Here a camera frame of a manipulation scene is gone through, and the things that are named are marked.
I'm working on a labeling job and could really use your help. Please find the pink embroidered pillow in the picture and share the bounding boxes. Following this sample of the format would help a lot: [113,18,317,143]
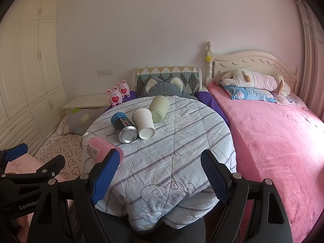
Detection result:
[275,92,309,112]

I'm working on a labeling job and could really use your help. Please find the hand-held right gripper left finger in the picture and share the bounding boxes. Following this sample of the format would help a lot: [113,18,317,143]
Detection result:
[27,148,122,243]

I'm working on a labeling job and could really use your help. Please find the grey flower pillow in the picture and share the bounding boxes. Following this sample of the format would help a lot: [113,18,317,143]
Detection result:
[62,108,107,135]

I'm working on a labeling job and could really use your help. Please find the light pink cloth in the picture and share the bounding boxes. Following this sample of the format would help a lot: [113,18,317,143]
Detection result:
[4,153,61,183]

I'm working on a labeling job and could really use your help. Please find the pale curtain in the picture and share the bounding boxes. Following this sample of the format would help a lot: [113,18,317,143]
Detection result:
[296,0,324,122]

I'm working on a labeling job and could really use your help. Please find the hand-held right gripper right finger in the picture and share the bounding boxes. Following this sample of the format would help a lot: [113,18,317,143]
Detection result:
[200,149,298,243]

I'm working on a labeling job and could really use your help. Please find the striped white quilt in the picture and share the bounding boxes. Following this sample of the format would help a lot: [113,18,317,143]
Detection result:
[82,96,237,232]

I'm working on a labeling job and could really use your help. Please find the grey plush cat cushion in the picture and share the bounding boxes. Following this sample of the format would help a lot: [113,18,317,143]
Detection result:
[140,77,199,100]

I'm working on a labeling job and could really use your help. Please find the cream wooden headboard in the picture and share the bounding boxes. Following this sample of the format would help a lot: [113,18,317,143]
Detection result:
[205,41,300,99]

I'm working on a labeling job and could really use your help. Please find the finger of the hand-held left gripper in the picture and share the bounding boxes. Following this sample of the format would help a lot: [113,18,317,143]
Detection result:
[0,154,66,182]
[0,143,28,169]

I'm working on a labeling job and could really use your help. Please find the cream wardrobe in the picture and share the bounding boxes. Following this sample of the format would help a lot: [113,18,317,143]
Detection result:
[0,0,67,157]

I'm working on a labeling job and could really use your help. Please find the blue printed pillow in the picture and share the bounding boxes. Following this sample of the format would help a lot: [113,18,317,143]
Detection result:
[224,85,277,103]

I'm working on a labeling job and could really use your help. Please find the pink blanket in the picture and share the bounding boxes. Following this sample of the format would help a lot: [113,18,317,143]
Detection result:
[208,82,324,243]

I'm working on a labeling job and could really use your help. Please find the heart print bed sheet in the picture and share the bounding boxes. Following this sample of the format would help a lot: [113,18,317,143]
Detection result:
[34,124,102,183]

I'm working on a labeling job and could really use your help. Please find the pale green cup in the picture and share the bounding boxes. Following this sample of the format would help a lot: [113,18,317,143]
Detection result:
[148,95,169,123]

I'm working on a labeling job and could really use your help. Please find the cream nightstand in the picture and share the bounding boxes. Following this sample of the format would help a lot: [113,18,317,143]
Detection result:
[62,93,112,117]

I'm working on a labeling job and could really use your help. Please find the pink plush animal toy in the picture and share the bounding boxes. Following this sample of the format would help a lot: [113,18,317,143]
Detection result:
[220,69,291,97]

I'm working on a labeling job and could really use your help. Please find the white paper cup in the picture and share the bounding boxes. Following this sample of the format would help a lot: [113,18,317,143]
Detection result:
[132,108,156,140]

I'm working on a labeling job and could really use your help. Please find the diamond patterned quilted cover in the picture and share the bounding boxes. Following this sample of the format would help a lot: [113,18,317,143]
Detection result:
[135,66,202,97]

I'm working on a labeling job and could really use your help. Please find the blue and black can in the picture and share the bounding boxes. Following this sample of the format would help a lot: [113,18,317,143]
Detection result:
[111,111,139,144]

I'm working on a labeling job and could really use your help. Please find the pink bunny toy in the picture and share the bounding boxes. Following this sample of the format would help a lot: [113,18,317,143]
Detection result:
[107,86,122,107]
[116,80,130,97]

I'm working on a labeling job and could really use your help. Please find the clear cup with pink label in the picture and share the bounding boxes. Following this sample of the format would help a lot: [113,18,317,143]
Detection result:
[81,132,124,164]

